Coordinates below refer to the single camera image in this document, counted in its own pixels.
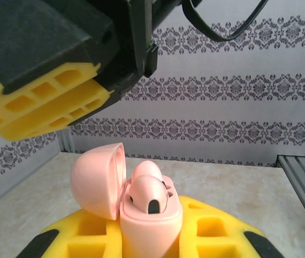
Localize aluminium side rail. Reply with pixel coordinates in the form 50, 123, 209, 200
277, 154, 305, 234

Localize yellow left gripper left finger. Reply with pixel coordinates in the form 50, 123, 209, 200
15, 209, 124, 258

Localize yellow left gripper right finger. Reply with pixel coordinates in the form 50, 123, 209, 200
177, 195, 287, 258

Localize light pink earbud charging case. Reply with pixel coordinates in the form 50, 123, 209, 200
70, 142, 183, 258

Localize aluminium frame post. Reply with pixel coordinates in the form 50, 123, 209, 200
56, 125, 76, 154

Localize light pink wireless earbud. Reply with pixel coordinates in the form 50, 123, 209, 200
130, 160, 170, 189
127, 175, 169, 215

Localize thin black right gripper cable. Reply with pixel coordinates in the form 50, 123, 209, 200
180, 0, 268, 42

